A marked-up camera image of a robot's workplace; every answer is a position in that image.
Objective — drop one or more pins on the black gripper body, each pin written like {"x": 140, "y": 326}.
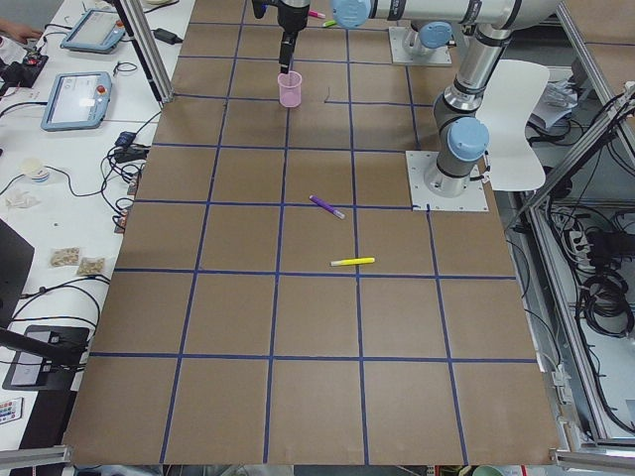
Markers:
{"x": 289, "y": 16}

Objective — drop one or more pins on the yellow pen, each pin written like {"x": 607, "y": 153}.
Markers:
{"x": 353, "y": 262}

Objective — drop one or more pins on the colourful remote control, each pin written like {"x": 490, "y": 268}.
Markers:
{"x": 11, "y": 410}

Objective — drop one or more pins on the far teach pendant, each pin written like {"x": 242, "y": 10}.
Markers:
{"x": 97, "y": 31}

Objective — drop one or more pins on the teach pendant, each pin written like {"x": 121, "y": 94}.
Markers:
{"x": 78, "y": 101}
{"x": 97, "y": 31}

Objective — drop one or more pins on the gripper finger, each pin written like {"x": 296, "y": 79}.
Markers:
{"x": 284, "y": 54}
{"x": 291, "y": 44}

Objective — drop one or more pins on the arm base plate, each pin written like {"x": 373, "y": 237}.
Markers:
{"x": 400, "y": 55}
{"x": 430, "y": 190}

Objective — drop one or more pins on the pink mesh cup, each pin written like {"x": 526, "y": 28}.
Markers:
{"x": 290, "y": 89}

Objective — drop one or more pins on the person at desk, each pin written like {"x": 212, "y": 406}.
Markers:
{"x": 19, "y": 32}

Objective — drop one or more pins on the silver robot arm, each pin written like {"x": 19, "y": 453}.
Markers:
{"x": 426, "y": 37}
{"x": 464, "y": 139}

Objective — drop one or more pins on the white plastic chair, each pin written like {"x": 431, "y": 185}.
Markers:
{"x": 509, "y": 99}

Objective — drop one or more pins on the black power adapter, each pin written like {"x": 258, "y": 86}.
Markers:
{"x": 167, "y": 37}

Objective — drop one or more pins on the purple pen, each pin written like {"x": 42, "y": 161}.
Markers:
{"x": 326, "y": 206}

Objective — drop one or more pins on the snack bag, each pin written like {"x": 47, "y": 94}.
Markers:
{"x": 63, "y": 257}
{"x": 90, "y": 266}

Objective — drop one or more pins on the black monitor stand base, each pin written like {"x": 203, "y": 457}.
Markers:
{"x": 46, "y": 357}

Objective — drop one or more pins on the aluminium frame post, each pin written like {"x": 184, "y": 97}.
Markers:
{"x": 139, "y": 32}

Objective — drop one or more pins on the near teach pendant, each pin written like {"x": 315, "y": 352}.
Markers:
{"x": 78, "y": 101}

